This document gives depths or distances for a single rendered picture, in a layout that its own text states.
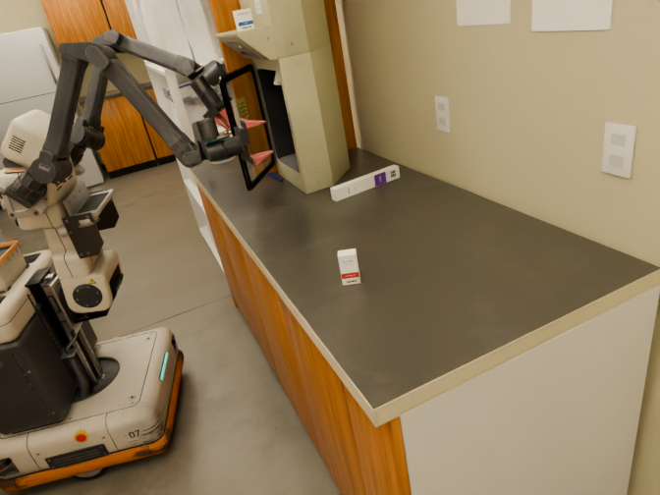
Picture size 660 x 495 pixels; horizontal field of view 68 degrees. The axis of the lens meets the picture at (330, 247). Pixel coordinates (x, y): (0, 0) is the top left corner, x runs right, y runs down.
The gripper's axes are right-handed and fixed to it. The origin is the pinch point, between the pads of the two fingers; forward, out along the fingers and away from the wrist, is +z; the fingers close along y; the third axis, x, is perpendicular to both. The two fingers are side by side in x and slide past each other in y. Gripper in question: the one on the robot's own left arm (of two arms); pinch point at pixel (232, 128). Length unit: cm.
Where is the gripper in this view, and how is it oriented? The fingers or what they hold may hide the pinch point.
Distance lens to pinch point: 184.1
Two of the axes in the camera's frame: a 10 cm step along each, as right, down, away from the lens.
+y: -8.0, 4.3, 4.3
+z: 5.7, 7.7, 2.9
